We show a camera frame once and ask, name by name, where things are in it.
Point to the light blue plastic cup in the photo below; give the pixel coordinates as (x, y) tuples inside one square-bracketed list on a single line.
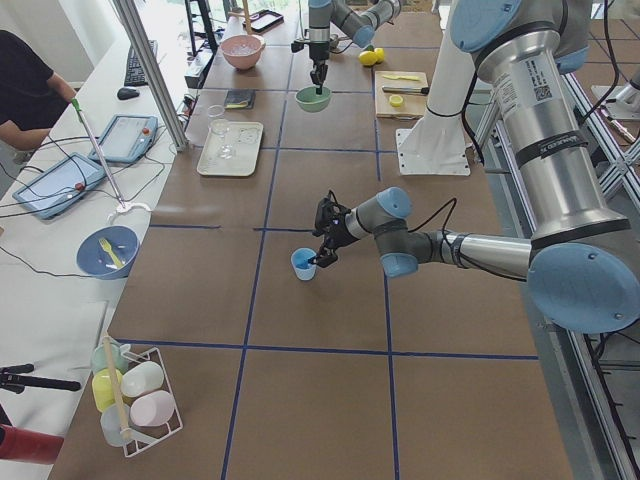
[(302, 260)]

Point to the green bowl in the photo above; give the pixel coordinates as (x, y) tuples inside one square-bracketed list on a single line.
[(312, 101)]

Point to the pink bowl with ice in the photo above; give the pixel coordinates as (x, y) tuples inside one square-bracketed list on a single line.
[(243, 51)]

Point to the blue bowl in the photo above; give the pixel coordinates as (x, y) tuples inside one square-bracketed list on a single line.
[(92, 260)]

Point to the yellow lemon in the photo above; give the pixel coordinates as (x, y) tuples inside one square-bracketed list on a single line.
[(380, 55), (368, 58)]

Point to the dark tray with glasses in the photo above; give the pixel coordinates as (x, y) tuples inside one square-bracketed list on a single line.
[(264, 20)]

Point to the wooden cutting board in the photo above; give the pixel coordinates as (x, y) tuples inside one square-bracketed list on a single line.
[(413, 106)]

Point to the half lemon slice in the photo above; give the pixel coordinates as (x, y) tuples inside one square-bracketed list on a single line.
[(396, 100)]

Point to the metal muddler black cap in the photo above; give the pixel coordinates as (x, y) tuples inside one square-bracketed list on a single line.
[(406, 90)]

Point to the yellow plastic knife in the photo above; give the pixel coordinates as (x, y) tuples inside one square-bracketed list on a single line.
[(402, 77)]

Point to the clear glass coaster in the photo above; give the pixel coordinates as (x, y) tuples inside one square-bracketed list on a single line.
[(215, 111)]

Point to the clear wine glass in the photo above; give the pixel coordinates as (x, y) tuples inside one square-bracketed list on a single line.
[(219, 127)]

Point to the cream serving tray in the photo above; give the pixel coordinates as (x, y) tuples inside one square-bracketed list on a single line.
[(246, 138)]

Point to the black keyboard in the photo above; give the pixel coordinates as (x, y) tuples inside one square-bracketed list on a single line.
[(134, 72)]

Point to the black computer mouse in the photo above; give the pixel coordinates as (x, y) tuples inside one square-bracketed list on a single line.
[(126, 93)]

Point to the far blue teach pendant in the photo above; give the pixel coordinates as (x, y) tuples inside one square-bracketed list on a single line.
[(128, 137)]

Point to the blue teach pendant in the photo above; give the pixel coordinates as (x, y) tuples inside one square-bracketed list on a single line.
[(128, 137), (58, 187)]

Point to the white plastic cup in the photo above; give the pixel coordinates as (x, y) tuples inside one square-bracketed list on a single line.
[(143, 378)]

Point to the yellow plastic fork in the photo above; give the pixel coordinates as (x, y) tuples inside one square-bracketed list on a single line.
[(108, 249)]

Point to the pink plastic cup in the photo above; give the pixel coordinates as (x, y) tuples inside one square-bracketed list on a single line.
[(153, 409)]

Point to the reacher grabber stick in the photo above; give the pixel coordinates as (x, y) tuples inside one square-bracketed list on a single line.
[(123, 206)]

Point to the green plastic cup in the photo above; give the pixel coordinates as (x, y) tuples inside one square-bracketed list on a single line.
[(118, 353)]

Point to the near blue teach pendant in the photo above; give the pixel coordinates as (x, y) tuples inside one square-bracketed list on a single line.
[(58, 187)]

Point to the yellow plastic cup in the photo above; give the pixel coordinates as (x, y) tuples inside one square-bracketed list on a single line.
[(102, 390)]

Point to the clear plastic cup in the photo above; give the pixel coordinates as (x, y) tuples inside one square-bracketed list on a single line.
[(111, 427)]

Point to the person in black shirt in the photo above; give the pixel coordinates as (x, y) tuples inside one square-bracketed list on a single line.
[(33, 95)]

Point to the black tripod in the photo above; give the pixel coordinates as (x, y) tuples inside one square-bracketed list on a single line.
[(17, 378)]

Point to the red cylinder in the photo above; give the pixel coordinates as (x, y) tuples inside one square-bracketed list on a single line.
[(29, 446)]

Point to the aluminium frame post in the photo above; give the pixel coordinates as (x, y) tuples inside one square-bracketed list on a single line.
[(133, 26)]

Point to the white wire cup rack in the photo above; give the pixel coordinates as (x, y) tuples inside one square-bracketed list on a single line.
[(143, 438)]

